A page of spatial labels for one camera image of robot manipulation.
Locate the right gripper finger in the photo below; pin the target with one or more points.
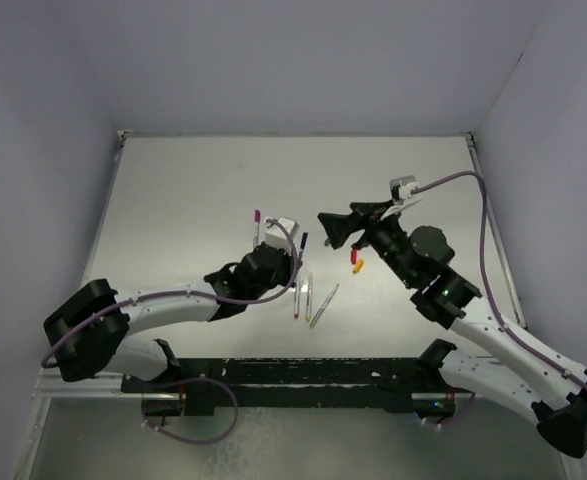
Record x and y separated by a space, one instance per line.
369 207
339 227

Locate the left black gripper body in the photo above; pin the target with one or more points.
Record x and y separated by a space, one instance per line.
280 277

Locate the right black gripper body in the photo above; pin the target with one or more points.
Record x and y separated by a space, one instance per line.
388 239

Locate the blue pen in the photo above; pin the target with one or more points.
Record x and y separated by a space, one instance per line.
299 264

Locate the purple pen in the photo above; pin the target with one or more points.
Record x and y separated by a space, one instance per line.
257 224

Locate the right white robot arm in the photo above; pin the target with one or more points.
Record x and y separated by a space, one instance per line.
522 373

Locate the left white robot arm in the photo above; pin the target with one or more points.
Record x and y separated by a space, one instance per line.
98 329

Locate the yellow pen cap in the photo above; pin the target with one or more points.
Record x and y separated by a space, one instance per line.
358 266

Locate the red tipped pen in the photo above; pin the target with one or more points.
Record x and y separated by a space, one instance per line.
297 300

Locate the yellow tipped pen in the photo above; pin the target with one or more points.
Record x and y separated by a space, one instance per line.
309 298

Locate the green tipped pen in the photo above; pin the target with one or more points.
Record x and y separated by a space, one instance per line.
315 319

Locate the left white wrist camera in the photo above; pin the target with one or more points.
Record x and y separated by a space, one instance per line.
280 232

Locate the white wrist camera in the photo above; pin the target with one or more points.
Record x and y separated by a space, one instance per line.
280 232
402 188

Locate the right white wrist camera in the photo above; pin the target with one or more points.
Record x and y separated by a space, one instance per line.
402 188

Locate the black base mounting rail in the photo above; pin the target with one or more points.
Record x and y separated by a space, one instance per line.
388 384

